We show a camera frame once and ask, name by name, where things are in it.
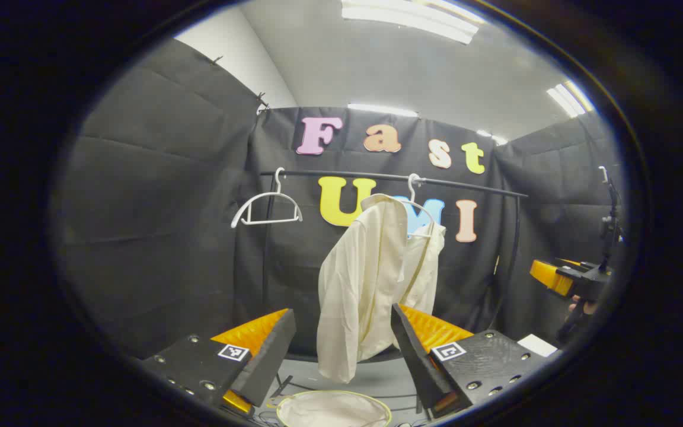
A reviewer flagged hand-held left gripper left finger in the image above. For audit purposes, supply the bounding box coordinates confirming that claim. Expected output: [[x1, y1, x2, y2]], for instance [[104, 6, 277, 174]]
[[140, 308, 297, 416]]

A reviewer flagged long ceiling light panel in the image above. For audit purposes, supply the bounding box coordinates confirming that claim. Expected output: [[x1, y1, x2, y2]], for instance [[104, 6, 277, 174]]
[[340, 0, 488, 46]]

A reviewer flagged black backdrop cloth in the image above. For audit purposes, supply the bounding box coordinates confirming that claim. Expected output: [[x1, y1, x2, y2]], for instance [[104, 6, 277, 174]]
[[57, 39, 625, 360]]

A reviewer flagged white mesh laundry hamper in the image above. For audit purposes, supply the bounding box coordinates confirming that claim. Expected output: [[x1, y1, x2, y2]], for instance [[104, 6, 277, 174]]
[[275, 390, 393, 427]]

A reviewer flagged white paper sheet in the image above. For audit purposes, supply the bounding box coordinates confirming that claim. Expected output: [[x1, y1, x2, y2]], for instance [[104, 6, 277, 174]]
[[518, 334, 559, 358]]

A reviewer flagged cream shirt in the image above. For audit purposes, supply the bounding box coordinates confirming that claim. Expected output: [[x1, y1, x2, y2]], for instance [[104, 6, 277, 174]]
[[317, 194, 446, 384]]

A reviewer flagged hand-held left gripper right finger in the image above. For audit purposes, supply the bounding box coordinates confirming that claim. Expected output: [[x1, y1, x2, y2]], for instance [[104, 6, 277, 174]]
[[390, 303, 551, 419]]

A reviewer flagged white plastic hanger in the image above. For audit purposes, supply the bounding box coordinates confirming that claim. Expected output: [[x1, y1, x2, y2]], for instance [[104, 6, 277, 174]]
[[397, 173, 438, 240], [231, 167, 304, 229]]

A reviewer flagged black clothes rack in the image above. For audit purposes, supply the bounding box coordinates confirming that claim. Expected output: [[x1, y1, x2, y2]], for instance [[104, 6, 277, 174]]
[[258, 170, 529, 364]]

